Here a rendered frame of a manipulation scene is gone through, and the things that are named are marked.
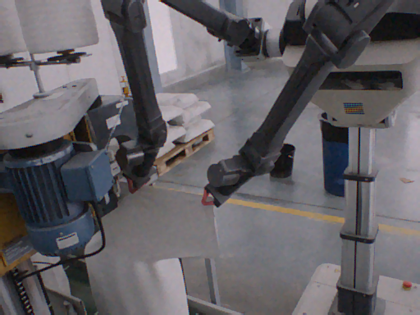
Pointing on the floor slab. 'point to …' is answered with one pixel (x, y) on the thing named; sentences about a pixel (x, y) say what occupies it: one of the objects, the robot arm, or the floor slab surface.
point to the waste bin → (335, 154)
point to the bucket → (282, 165)
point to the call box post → (212, 280)
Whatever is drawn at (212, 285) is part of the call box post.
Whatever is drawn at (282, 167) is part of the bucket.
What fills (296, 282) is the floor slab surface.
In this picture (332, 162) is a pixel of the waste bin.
